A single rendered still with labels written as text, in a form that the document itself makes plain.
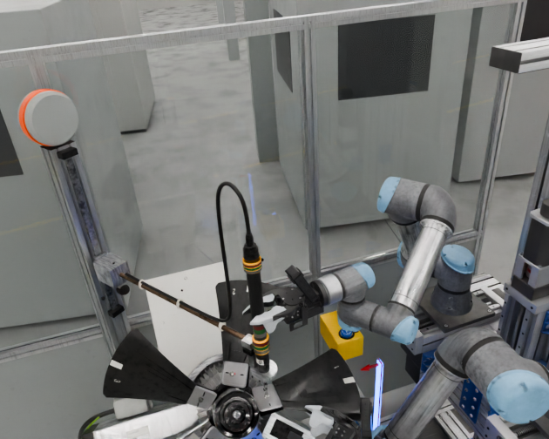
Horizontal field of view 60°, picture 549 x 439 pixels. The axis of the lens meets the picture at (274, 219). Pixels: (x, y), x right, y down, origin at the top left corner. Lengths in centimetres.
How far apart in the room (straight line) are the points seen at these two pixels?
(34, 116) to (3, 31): 154
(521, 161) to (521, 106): 58
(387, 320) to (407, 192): 39
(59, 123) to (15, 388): 116
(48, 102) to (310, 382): 107
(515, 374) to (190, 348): 93
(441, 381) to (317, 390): 35
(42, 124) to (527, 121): 450
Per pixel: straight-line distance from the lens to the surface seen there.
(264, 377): 130
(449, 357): 124
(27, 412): 235
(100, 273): 165
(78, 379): 223
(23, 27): 294
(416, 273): 135
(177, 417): 150
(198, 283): 160
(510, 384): 113
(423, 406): 132
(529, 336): 179
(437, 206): 144
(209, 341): 160
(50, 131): 150
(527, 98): 514
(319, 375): 146
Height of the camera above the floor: 228
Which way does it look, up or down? 30 degrees down
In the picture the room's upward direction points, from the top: 4 degrees counter-clockwise
